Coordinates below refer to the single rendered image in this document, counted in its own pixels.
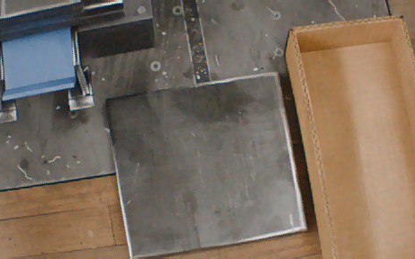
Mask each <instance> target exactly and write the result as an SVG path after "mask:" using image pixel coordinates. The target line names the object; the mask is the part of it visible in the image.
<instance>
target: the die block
mask: <svg viewBox="0 0 415 259"><path fill-rule="evenodd" d="M153 22H154V21H153ZM153 22H144V23H138V24H133V25H129V26H123V27H119V28H114V29H110V30H104V31H95V32H90V33H85V34H81V35H78V37H79V39H80V40H87V39H88V40H89V42H90V48H91V50H92V52H93V57H94V58H100V57H106V56H111V55H116V54H122V53H127V52H133V51H140V50H145V49H155V48H156V35H155V30H154V24H153Z"/></svg>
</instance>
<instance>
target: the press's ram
mask: <svg viewBox="0 0 415 259"><path fill-rule="evenodd" d="M123 3H124V0H0V41H3V40H10V39H14V38H18V37H22V36H25V35H29V34H33V33H38V32H43V31H51V30H56V29H60V28H65V27H69V26H75V25H79V24H84V23H89V22H98V21H103V20H107V19H112V18H117V17H123V16H125V15H126V13H125V9H124V4H123Z"/></svg>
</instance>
